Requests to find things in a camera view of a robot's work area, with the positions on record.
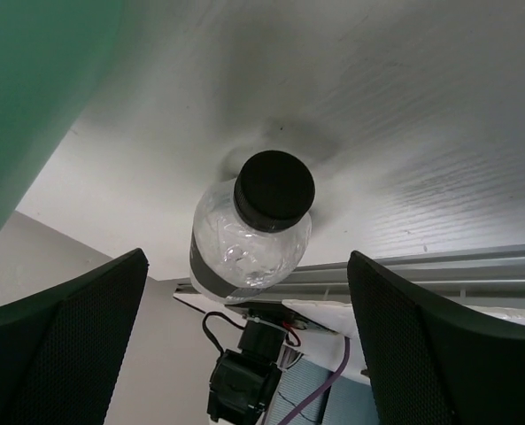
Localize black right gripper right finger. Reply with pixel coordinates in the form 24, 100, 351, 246
347, 251, 525, 424

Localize black label small bottle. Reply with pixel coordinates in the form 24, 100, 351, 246
189, 151, 315, 305

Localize green plastic bin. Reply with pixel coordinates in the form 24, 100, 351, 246
0, 1, 124, 229

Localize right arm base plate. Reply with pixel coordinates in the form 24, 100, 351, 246
228, 301, 334, 334

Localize aluminium table frame rail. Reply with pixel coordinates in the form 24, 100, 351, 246
173, 241, 525, 306

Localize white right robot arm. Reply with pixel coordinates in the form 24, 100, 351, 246
0, 250, 525, 424

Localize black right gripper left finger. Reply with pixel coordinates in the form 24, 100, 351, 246
0, 249, 148, 424

